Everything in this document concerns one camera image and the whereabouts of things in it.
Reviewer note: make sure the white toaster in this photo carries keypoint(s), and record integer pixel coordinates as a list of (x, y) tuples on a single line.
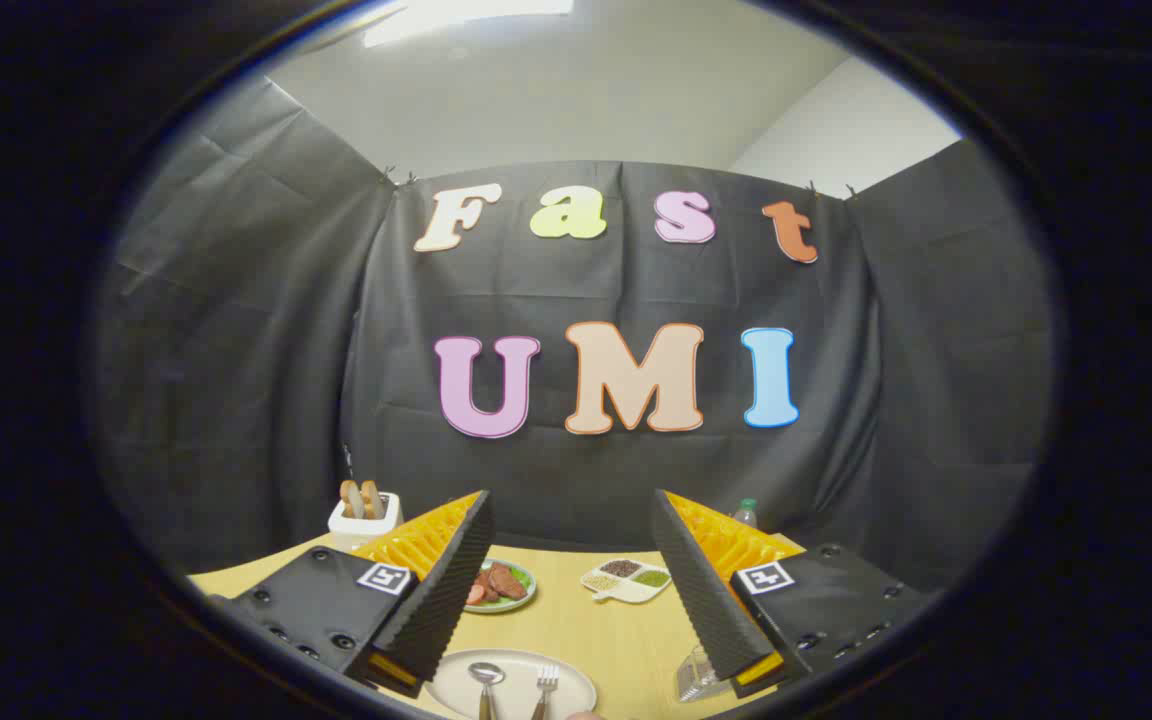
[(361, 532)]

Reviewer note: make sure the white round plate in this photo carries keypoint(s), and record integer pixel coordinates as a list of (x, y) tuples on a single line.
[(516, 695)]

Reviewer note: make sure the pale yellow grains portion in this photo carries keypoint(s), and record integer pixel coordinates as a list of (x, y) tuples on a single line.
[(598, 581)]

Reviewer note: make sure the dark brown beans portion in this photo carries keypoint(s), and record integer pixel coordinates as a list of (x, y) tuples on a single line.
[(621, 568)]

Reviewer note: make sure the clear plastic water bottle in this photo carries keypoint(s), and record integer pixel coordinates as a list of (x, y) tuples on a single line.
[(746, 516)]

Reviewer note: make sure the brown bread slice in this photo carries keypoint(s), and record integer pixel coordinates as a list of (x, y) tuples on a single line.
[(350, 500), (373, 498)]

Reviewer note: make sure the clear plastic strainer box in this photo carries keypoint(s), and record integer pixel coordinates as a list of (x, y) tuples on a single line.
[(696, 680)]

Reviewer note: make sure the light green plate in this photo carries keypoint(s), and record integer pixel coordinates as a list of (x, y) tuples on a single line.
[(526, 598)]

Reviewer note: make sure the brown meat slice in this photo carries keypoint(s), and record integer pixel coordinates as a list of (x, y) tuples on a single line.
[(508, 582)]

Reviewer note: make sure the white divided condiment dish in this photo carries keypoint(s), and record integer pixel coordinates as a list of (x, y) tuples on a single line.
[(636, 593)]

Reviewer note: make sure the red sausage slice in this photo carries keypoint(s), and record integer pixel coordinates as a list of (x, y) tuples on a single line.
[(476, 594)]

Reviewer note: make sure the green beans portion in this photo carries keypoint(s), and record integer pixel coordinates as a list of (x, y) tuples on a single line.
[(652, 578)]

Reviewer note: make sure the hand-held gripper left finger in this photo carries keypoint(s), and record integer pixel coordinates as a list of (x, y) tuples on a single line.
[(446, 600)]

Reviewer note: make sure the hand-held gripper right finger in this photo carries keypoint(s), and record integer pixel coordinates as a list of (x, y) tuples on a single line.
[(696, 590)]

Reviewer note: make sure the ceiling light panel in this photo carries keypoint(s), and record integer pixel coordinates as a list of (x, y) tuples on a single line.
[(466, 15)]

